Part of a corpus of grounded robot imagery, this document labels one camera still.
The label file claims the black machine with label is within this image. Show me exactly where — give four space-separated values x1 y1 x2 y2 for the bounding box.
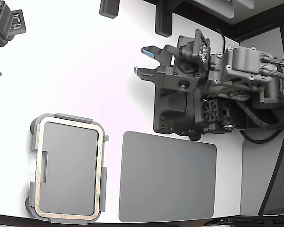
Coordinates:
0 0 28 83

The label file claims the dark grey block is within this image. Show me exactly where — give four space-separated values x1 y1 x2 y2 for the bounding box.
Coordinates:
99 0 120 19

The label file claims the black cable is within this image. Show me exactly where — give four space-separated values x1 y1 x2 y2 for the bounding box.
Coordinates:
238 127 284 144
214 26 226 52

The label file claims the beige rectangular adhesive frame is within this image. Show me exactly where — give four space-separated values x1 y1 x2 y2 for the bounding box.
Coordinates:
34 117 103 219

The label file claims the grey rounded flat mat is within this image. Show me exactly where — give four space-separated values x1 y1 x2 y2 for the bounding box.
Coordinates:
118 131 217 223

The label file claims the black upright post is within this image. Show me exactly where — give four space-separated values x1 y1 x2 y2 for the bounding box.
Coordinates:
154 0 174 37

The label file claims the grey holder with tabs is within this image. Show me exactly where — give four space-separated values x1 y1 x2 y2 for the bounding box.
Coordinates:
25 113 110 225

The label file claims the black diagonal bar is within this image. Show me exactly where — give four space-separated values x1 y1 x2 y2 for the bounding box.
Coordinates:
258 129 284 216

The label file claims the black robot base with fan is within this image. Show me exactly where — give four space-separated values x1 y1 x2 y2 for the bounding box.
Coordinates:
153 86 246 142

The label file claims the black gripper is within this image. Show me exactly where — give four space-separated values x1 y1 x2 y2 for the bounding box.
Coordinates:
134 44 204 94

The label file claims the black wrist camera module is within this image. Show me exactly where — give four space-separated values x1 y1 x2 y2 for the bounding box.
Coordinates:
176 29 211 72

